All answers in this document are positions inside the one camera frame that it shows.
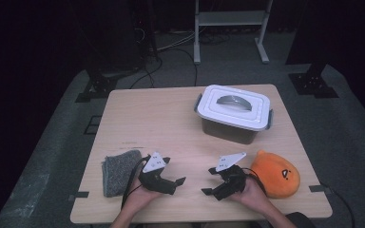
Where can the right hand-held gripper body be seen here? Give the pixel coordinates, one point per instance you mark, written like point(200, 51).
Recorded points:
point(231, 180)

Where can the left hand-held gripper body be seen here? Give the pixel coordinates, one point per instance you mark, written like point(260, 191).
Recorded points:
point(153, 163)

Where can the grey fluffy cloth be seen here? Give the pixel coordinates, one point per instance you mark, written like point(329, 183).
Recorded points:
point(119, 172)

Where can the orange plush toy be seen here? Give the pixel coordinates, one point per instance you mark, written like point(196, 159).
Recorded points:
point(277, 177)

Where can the person's right hand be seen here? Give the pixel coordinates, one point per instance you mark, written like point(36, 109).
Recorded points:
point(253, 194)

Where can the person's left hand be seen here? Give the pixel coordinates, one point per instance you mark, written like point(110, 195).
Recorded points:
point(139, 196)

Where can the black tape strip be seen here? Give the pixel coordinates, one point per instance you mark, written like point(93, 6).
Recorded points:
point(318, 188)
point(81, 194)

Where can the dark rounded object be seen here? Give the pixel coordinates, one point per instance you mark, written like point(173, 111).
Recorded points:
point(301, 220)

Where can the black stand base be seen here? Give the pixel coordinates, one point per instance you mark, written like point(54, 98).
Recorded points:
point(313, 84)
point(99, 87)

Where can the white metal stand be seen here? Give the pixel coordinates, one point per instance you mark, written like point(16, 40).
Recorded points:
point(231, 17)

